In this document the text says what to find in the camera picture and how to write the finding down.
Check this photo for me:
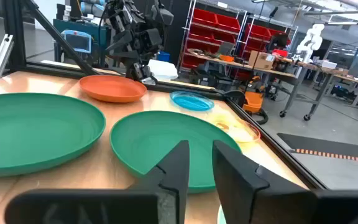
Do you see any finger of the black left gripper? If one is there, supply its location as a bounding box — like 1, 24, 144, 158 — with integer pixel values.
106, 30, 133, 54
109, 51, 141, 60

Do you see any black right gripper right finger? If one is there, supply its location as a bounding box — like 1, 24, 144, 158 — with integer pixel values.
211, 139, 358, 224

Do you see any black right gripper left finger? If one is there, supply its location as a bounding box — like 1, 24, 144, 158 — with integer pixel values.
4, 139, 190, 224

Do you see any orange plastic plate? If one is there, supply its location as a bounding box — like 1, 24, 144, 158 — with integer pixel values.
79, 74, 148, 104

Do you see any small green plastic plate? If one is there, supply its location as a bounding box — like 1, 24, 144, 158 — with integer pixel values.
109, 110, 242, 194

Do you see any clear yellow plastic plate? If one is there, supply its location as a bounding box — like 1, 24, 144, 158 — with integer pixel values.
208, 112, 262, 144

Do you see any large green plastic plate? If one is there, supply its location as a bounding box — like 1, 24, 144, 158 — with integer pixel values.
0, 92, 107, 179

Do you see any blue bin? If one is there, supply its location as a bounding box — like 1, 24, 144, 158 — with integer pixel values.
156, 51, 171, 63

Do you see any white plastic bag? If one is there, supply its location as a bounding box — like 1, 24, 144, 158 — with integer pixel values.
147, 58, 179, 81

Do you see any pale plastic plate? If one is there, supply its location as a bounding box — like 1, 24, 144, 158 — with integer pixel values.
216, 203, 228, 224

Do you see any blue-framed monitor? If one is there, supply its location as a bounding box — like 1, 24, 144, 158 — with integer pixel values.
61, 29, 92, 54

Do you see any metal rack with red bins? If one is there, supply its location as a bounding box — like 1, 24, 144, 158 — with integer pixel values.
234, 15, 300, 82
178, 0, 248, 74

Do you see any clear blue plastic plate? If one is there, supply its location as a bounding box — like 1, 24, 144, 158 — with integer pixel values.
170, 90, 215, 112

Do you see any orange shop vacuum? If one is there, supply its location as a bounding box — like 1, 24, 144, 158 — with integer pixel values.
242, 90, 265, 114

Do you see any black hazard-striped floor mat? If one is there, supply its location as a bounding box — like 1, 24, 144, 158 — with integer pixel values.
277, 133, 358, 165

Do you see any cardboard box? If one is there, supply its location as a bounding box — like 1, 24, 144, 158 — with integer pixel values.
248, 50, 275, 71

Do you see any wooden workbench with grey legs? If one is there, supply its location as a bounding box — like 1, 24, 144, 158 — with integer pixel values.
186, 48, 332, 122
290, 60, 358, 108

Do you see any silver aluminium extrusion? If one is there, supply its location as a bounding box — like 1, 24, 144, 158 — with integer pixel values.
0, 33, 14, 81

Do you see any black vacuum hose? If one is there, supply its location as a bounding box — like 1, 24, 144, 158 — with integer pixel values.
249, 105, 269, 125

